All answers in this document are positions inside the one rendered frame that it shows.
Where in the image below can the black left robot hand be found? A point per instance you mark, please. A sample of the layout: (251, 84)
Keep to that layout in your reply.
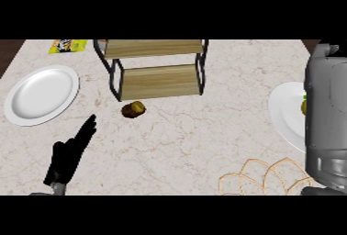
(68, 153)

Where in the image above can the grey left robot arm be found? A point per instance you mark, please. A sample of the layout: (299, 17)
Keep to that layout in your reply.
(56, 190)

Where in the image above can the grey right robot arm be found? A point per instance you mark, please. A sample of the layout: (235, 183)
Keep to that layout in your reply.
(327, 122)

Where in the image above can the white round plate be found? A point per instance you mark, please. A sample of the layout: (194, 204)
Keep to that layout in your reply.
(42, 95)
(288, 114)

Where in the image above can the brown cupcake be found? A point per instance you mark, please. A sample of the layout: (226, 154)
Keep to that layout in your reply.
(133, 109)

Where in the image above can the yellow printed packet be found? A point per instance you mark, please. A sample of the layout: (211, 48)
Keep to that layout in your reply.
(68, 46)

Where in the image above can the yellow-green vegetable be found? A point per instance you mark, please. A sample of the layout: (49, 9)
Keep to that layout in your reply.
(304, 106)

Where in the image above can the wooden tiered shelf black frame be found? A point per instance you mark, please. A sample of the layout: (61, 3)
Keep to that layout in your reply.
(155, 73)

